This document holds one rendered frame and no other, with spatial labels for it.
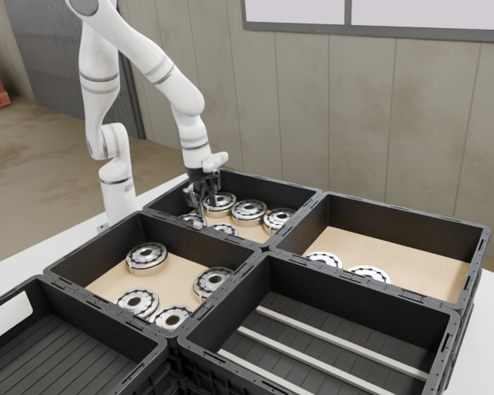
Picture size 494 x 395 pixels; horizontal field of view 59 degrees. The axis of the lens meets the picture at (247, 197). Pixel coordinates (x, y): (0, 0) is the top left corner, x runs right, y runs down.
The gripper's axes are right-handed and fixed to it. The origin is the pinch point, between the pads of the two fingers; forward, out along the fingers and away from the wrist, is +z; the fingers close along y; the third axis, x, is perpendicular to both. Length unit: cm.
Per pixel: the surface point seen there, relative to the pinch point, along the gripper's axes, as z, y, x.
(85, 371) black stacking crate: 4, 53, 11
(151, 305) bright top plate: 1.3, 35.9, 13.0
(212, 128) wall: 60, -174, -144
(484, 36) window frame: -17, -142, 46
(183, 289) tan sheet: 4.5, 26.4, 13.1
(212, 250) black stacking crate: -1.0, 16.9, 15.2
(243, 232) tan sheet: 5.2, 0.3, 12.1
